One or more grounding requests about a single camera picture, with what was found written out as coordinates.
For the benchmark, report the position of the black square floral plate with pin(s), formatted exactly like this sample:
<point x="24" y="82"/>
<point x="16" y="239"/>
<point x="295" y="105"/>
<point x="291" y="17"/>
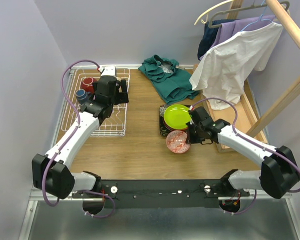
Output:
<point x="163" y="130"/>

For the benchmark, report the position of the light blue clothes hanger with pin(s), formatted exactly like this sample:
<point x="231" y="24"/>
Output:
<point x="259" y="19"/>

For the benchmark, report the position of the red bowl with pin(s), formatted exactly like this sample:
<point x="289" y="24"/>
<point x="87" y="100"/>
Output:
<point x="87" y="84"/>

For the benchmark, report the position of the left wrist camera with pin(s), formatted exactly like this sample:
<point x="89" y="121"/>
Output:
<point x="107" y="70"/>

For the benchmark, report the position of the green hooded garment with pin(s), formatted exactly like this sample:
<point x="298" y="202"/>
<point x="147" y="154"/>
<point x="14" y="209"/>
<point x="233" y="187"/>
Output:
<point x="171" y="83"/>

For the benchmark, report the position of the orange round plate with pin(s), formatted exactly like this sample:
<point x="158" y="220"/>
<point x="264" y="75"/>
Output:
<point x="173" y="129"/>

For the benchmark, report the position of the wooden clothes rack frame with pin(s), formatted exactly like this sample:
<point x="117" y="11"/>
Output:
<point x="277" y="88"/>

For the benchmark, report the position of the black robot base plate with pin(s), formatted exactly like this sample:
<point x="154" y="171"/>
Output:
<point x="183" y="193"/>

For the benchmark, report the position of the navy blue garment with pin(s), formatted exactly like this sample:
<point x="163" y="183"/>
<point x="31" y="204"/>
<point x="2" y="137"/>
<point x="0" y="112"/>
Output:
<point x="215" y="36"/>

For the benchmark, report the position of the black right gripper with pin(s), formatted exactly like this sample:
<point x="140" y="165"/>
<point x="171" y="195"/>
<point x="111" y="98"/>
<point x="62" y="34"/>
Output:
<point x="191" y="138"/>

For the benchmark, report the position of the white t-shirt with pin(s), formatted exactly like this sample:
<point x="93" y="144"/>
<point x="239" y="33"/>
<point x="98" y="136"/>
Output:
<point x="221" y="73"/>

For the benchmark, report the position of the blue white patterned bowl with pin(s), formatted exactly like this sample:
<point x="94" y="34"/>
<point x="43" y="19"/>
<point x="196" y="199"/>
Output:
<point x="176" y="142"/>

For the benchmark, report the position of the cream clothes hanger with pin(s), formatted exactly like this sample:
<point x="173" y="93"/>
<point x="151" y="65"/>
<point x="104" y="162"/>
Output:
<point x="204" y="17"/>

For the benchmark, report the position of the blue mug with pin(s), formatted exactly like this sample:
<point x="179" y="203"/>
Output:
<point x="82" y="96"/>

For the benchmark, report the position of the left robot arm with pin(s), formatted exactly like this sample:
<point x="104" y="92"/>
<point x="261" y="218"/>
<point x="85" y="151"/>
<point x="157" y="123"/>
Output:
<point x="51" y="171"/>

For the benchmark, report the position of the aluminium table rail frame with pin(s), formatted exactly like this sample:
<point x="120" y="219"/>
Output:
<point x="51" y="171"/>

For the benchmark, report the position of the purple shirt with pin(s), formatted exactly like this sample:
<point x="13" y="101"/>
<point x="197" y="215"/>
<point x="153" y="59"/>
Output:
<point x="240" y="27"/>

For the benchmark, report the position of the grey clothes hanger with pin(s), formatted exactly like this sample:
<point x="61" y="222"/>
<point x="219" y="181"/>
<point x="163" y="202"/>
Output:
<point x="286" y="5"/>

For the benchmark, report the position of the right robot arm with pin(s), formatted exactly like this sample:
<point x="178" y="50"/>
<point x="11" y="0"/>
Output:
<point x="278" y="172"/>

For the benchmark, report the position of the green round plate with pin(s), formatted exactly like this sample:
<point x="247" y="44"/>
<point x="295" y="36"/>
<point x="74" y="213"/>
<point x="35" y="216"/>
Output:
<point x="177" y="116"/>

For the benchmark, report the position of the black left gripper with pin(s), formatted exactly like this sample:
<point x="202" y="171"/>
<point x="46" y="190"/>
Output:
<point x="122" y="91"/>

